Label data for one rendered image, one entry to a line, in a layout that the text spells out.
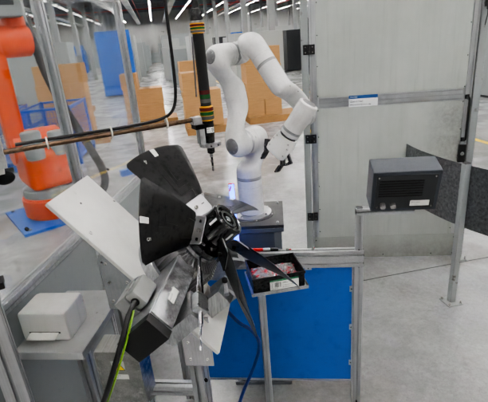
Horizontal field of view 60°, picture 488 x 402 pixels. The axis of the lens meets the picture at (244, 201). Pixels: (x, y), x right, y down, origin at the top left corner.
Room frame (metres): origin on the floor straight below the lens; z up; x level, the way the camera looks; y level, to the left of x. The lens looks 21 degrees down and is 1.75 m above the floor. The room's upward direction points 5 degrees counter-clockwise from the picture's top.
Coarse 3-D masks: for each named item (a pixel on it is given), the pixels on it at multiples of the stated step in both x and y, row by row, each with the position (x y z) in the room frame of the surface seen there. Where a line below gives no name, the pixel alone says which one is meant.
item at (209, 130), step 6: (192, 0) 1.32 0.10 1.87; (192, 6) 1.33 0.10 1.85; (192, 12) 1.32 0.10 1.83; (198, 12) 1.32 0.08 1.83; (192, 18) 1.32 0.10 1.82; (198, 18) 1.31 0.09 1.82; (210, 126) 1.32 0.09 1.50; (210, 132) 1.31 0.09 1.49; (210, 138) 1.32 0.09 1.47; (210, 150) 1.32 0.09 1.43
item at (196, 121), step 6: (192, 120) 1.30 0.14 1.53; (198, 120) 1.30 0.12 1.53; (192, 126) 1.32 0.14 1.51; (198, 126) 1.29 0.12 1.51; (204, 126) 1.30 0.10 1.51; (198, 132) 1.31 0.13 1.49; (204, 132) 1.31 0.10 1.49; (198, 138) 1.32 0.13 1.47; (204, 138) 1.31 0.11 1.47; (204, 144) 1.30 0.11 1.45; (210, 144) 1.30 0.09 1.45; (216, 144) 1.30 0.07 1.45
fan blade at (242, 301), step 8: (232, 264) 1.06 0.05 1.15; (232, 272) 1.08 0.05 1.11; (232, 280) 1.09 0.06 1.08; (232, 288) 1.10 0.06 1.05; (240, 288) 0.95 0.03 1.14; (240, 296) 0.91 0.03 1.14; (240, 304) 1.06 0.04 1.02; (248, 312) 0.91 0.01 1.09; (248, 320) 1.01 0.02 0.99; (256, 336) 0.99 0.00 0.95
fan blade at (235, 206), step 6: (210, 198) 1.53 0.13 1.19; (216, 198) 1.54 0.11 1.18; (222, 198) 1.55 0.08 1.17; (228, 198) 1.57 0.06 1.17; (216, 204) 1.47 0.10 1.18; (222, 204) 1.47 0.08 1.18; (228, 204) 1.47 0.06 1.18; (234, 204) 1.48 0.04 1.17; (240, 204) 1.50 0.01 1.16; (246, 204) 1.54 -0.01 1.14; (234, 210) 1.41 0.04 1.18; (240, 210) 1.42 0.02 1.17; (246, 210) 1.44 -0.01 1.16; (252, 210) 1.48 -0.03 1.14
